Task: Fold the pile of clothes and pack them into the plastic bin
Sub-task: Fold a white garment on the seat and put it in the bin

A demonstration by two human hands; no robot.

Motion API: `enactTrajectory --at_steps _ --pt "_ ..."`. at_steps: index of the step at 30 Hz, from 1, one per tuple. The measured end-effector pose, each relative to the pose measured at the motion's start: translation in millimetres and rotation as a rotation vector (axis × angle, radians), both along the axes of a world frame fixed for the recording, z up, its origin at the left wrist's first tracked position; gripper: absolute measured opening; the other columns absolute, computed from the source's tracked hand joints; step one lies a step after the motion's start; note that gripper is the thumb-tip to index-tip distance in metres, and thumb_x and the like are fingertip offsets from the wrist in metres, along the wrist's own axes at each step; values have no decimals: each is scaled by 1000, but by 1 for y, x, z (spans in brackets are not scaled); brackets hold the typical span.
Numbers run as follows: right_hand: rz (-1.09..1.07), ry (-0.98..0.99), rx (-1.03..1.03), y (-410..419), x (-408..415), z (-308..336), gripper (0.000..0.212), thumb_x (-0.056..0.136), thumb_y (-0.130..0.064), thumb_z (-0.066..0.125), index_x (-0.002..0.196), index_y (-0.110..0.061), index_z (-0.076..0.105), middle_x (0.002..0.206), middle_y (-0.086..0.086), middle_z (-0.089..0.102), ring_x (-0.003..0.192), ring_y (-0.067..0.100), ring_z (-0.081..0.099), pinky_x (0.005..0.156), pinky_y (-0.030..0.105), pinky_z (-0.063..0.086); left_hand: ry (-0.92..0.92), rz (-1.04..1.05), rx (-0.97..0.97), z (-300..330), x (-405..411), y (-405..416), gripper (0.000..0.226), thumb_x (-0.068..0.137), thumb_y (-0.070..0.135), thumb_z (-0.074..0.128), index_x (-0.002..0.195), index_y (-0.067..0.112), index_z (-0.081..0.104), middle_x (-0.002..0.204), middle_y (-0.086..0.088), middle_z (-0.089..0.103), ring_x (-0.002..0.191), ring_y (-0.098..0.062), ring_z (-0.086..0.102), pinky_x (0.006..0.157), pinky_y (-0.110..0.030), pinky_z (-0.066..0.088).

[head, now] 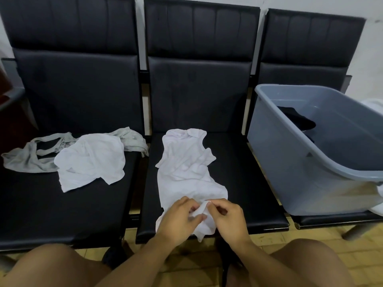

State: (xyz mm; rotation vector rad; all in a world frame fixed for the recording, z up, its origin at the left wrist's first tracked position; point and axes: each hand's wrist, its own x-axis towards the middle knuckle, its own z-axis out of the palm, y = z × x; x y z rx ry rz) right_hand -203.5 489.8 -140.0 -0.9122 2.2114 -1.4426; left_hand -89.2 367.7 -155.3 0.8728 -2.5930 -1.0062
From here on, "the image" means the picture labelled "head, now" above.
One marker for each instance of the person's left hand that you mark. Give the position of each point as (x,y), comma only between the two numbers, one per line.
(176,224)

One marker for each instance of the person's right hand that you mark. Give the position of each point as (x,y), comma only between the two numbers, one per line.
(232,224)

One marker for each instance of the white shirt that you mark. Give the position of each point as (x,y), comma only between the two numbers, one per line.
(89,161)
(185,176)

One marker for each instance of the blue-grey plastic bin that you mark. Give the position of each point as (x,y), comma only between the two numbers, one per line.
(287,176)

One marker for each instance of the grey tank top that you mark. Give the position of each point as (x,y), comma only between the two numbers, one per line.
(24,161)

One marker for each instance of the white bin lid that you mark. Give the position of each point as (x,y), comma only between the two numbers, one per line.
(377,107)

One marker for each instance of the person's left forearm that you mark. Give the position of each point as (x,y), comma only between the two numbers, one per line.
(137,266)

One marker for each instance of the person's left black shoe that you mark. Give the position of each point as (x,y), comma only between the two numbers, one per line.
(115,255)

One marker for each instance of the person's right leg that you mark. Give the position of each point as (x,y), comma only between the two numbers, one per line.
(305,266)

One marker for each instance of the person's leg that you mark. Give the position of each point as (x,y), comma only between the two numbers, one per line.
(54,269)
(305,266)

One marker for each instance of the person's left leg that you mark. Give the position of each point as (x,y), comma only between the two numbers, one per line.
(54,269)

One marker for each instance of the gray metal bench leg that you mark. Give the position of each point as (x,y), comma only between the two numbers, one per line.
(359,233)

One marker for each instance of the black leather bench chair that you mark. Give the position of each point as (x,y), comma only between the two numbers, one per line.
(308,38)
(74,86)
(197,92)

